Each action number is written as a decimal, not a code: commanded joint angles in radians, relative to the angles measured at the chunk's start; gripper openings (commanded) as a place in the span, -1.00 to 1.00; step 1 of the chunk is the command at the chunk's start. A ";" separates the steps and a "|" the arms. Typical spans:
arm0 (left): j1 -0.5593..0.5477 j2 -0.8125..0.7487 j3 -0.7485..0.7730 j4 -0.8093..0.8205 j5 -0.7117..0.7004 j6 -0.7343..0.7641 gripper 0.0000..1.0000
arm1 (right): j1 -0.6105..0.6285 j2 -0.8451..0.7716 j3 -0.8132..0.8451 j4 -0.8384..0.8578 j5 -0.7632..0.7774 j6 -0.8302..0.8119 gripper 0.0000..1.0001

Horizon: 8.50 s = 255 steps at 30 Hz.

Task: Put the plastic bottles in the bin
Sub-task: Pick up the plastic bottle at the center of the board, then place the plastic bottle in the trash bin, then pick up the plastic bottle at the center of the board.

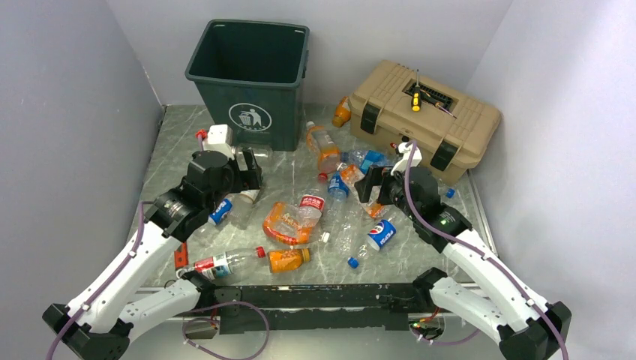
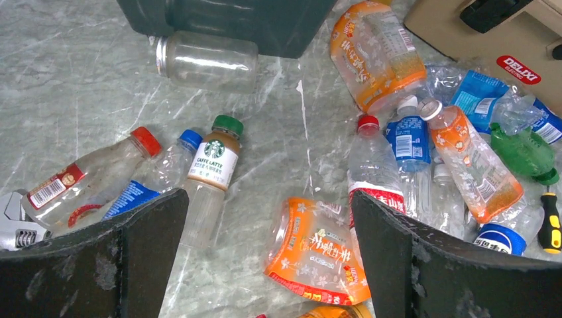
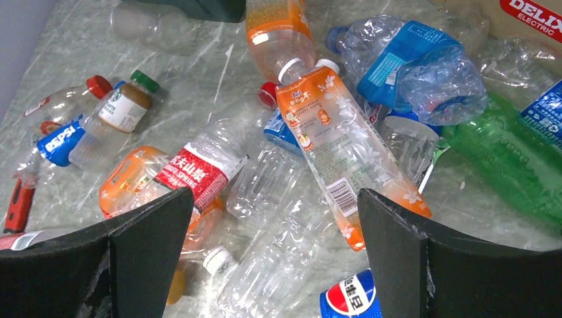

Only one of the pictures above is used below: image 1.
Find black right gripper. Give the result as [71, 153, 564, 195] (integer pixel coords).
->
[355, 164, 420, 221]

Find orange label bottle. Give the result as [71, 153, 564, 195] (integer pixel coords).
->
[340, 163, 389, 220]

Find blue label water bottle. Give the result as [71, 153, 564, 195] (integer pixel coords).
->
[326, 172, 350, 219]

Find crushed large orange bottle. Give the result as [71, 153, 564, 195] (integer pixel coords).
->
[262, 202, 315, 247]

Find red label clear bottle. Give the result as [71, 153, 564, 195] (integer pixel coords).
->
[298, 187, 326, 227]

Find small orange juice bottle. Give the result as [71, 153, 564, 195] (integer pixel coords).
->
[266, 248, 311, 274]

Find clear bottle red cap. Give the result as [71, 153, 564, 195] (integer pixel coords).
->
[176, 246, 266, 281]

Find pepsi bottle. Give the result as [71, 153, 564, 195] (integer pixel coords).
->
[208, 198, 233, 226]
[346, 219, 397, 269]

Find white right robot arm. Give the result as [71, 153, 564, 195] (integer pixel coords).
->
[352, 166, 572, 359]

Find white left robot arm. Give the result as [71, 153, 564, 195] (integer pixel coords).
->
[42, 148, 263, 359]

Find clear bottle near bin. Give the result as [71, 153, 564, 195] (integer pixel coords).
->
[233, 146, 273, 167]

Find dark green trash bin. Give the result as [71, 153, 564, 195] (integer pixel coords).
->
[184, 19, 310, 152]

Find white label green cap bottle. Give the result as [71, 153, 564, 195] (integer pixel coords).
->
[229, 190, 260, 230]

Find crushed blue label bottle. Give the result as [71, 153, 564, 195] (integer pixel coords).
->
[340, 150, 395, 174]

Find tall orange drink bottle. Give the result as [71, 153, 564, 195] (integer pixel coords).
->
[305, 121, 341, 174]

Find orange bottle behind toolbox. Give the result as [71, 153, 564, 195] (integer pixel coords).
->
[331, 96, 351, 128]

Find tan plastic toolbox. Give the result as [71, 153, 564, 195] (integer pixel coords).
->
[348, 60, 503, 185]

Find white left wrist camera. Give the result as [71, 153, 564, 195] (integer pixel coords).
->
[195, 124, 235, 160]

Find yellow handled screwdriver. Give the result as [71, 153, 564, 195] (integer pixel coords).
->
[411, 70, 422, 113]

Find red handled adjustable wrench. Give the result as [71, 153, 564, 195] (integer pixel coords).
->
[174, 242, 189, 270]

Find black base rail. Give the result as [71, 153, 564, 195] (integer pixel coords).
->
[163, 282, 463, 335]

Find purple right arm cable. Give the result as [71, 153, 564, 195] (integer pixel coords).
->
[403, 141, 571, 360]

